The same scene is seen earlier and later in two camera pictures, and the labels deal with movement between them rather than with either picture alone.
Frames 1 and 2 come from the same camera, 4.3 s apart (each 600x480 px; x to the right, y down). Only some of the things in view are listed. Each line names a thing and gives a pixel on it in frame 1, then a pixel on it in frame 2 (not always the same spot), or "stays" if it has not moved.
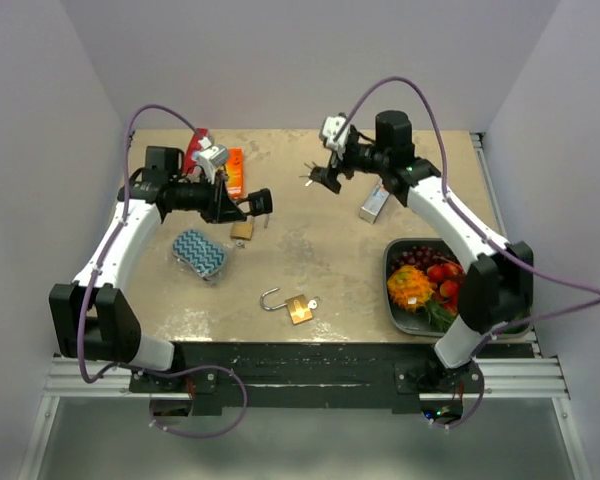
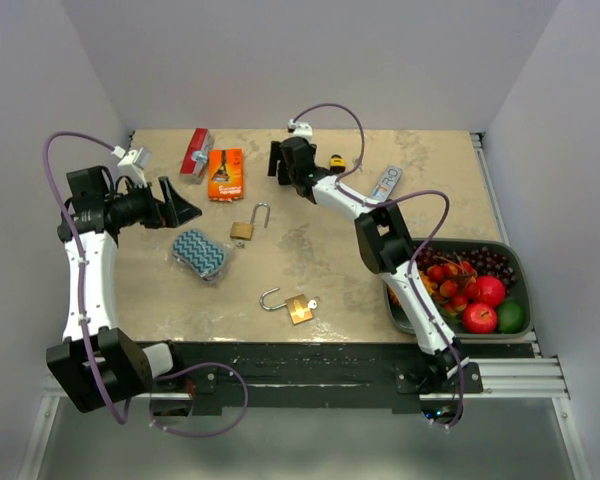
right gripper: [328, 179] → [275, 150]
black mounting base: [309, 376] stays
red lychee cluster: [447, 278] stays
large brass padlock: [298, 306] stays
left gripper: [221, 208] → [170, 213]
